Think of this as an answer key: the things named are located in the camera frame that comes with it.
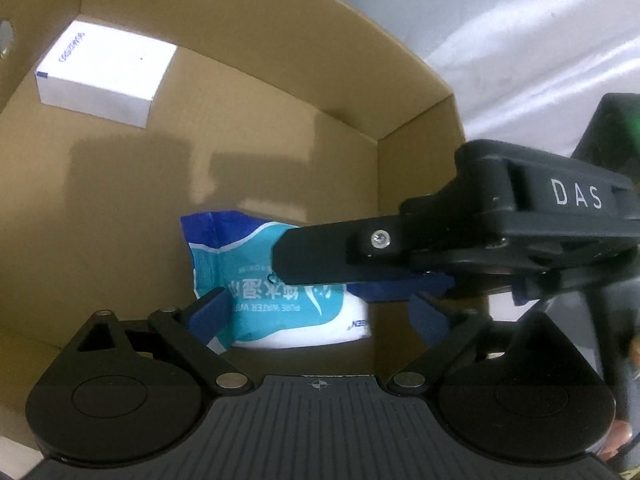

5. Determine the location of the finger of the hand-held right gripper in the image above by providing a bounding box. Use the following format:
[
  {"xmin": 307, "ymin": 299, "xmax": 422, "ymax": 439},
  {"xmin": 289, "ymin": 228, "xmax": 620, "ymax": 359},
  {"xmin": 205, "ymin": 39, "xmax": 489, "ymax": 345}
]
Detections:
[{"xmin": 272, "ymin": 210, "xmax": 453, "ymax": 302}]

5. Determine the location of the brown cardboard box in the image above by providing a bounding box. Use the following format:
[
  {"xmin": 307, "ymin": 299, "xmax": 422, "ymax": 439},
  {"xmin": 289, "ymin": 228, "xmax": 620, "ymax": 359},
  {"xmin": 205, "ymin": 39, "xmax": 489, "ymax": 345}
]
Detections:
[{"xmin": 0, "ymin": 0, "xmax": 493, "ymax": 466}]

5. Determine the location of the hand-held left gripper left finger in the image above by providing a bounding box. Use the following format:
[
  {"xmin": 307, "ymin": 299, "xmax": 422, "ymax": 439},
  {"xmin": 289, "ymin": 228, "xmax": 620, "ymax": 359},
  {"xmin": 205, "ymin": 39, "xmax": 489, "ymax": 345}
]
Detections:
[{"xmin": 75, "ymin": 286, "xmax": 256, "ymax": 397}]

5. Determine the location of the person's right hand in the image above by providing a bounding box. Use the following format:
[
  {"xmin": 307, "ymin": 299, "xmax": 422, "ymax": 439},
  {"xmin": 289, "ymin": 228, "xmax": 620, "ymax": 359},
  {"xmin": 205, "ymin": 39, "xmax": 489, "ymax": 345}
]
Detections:
[{"xmin": 604, "ymin": 419, "xmax": 639, "ymax": 463}]

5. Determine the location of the grey curtain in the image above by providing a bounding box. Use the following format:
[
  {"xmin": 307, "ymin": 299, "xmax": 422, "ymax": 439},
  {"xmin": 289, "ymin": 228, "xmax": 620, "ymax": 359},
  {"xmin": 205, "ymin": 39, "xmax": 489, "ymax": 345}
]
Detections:
[{"xmin": 280, "ymin": 0, "xmax": 640, "ymax": 161}]

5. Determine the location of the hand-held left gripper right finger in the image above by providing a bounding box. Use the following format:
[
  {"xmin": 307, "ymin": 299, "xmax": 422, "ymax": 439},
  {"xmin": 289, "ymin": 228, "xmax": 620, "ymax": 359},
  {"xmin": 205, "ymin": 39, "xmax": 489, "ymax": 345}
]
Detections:
[{"xmin": 387, "ymin": 292, "xmax": 596, "ymax": 396}]

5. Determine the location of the blue wet wipes packet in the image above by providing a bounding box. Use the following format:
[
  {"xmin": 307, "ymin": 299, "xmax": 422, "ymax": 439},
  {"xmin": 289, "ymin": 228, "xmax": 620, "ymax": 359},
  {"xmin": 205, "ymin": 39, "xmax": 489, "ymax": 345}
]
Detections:
[{"xmin": 180, "ymin": 210, "xmax": 373, "ymax": 356}]

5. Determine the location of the small white carton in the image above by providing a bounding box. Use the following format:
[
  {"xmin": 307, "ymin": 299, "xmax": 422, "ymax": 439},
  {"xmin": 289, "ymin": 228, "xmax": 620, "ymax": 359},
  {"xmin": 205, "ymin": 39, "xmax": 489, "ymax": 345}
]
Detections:
[{"xmin": 35, "ymin": 21, "xmax": 178, "ymax": 128}]

